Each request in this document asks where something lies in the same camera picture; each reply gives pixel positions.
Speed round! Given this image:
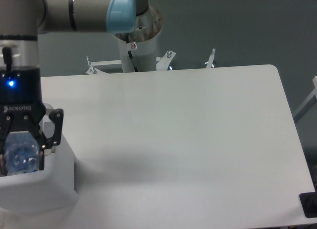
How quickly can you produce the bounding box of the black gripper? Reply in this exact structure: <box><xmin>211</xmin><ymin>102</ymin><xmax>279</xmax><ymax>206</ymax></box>
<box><xmin>0</xmin><ymin>67</ymin><xmax>64</xmax><ymax>176</ymax></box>

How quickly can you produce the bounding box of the clear crushed plastic bottle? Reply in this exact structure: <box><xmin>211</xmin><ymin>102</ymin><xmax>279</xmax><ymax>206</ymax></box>
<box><xmin>4</xmin><ymin>133</ymin><xmax>40</xmax><ymax>175</ymax></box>

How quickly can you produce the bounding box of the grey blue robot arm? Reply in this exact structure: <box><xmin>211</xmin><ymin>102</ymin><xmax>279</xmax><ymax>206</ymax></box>
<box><xmin>0</xmin><ymin>0</ymin><xmax>149</xmax><ymax>176</ymax></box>

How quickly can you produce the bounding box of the white trash can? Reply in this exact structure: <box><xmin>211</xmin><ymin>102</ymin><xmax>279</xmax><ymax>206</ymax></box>
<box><xmin>0</xmin><ymin>104</ymin><xmax>78</xmax><ymax>214</ymax></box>

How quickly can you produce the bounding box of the black device at table edge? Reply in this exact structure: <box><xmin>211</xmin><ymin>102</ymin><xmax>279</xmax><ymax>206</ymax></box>
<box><xmin>299</xmin><ymin>192</ymin><xmax>317</xmax><ymax>218</ymax></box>

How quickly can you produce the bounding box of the white pedestal base bracket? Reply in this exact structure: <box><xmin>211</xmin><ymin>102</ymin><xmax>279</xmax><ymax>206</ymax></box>
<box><xmin>86</xmin><ymin>48</ymin><xmax>216</xmax><ymax>74</ymax></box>

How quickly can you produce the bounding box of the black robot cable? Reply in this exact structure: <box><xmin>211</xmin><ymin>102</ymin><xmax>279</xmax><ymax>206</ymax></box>
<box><xmin>125</xmin><ymin>33</ymin><xmax>139</xmax><ymax>72</ymax></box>

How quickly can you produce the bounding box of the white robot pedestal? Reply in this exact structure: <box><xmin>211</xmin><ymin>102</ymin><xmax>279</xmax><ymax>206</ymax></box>
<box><xmin>114</xmin><ymin>6</ymin><xmax>163</xmax><ymax>73</ymax></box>

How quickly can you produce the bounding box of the white frame at right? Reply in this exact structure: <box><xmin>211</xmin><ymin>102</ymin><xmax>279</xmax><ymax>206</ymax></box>
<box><xmin>293</xmin><ymin>76</ymin><xmax>317</xmax><ymax>124</ymax></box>

